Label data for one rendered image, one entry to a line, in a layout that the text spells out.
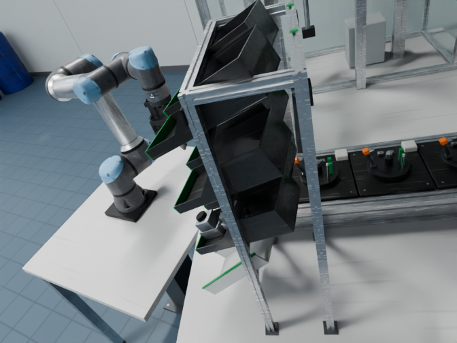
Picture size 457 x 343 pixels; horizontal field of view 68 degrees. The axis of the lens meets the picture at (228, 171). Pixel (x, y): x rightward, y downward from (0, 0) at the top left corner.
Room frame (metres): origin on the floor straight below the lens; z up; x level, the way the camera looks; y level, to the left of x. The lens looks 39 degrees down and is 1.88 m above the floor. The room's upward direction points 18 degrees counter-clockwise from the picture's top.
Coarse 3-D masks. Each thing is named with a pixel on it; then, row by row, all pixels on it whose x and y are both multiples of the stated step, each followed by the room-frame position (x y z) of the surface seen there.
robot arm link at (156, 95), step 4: (164, 84) 0.99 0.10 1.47; (156, 88) 1.05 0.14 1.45; (160, 88) 0.98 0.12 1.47; (164, 88) 0.99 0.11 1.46; (168, 88) 1.01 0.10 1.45; (144, 92) 1.00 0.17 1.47; (148, 92) 0.98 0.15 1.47; (152, 92) 0.98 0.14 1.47; (156, 92) 0.98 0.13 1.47; (160, 92) 0.98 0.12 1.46; (164, 92) 0.98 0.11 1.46; (168, 92) 1.00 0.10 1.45; (148, 96) 0.99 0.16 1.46; (152, 96) 0.97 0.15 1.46; (156, 96) 0.98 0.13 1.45; (160, 96) 0.98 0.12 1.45; (164, 96) 0.98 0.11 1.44; (148, 100) 0.99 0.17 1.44; (152, 100) 0.98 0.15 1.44; (156, 100) 0.98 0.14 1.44; (160, 100) 0.98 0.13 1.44
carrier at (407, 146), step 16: (352, 160) 0.95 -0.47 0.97; (368, 160) 0.92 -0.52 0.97; (384, 160) 0.85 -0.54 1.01; (400, 160) 0.85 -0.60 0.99; (416, 160) 0.84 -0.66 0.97; (368, 176) 0.84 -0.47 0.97; (384, 176) 0.80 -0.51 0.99; (400, 176) 0.78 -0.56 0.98; (416, 176) 0.77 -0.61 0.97; (368, 192) 0.77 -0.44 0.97; (384, 192) 0.75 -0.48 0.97; (400, 192) 0.73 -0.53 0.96
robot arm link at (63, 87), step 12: (60, 72) 1.32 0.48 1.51; (96, 72) 1.01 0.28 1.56; (108, 72) 1.02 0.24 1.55; (48, 84) 1.24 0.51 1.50; (60, 84) 1.17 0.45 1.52; (72, 84) 1.07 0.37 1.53; (84, 84) 0.97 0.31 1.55; (96, 84) 0.98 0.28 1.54; (108, 84) 1.00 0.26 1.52; (60, 96) 1.21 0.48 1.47; (72, 96) 1.11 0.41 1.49; (84, 96) 0.96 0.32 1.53; (96, 96) 0.97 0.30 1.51
